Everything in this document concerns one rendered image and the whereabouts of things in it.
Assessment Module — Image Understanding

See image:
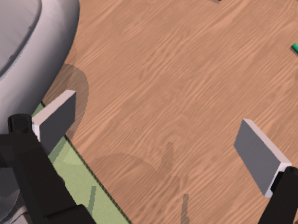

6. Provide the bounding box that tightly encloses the green aaa battery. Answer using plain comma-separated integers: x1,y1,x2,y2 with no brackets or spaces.
291,43,298,54

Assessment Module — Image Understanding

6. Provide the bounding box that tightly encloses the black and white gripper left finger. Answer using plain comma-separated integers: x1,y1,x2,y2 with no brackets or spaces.
0,90,97,224

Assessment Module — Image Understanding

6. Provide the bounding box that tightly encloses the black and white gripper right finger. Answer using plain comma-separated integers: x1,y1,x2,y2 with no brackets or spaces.
233,118,298,224

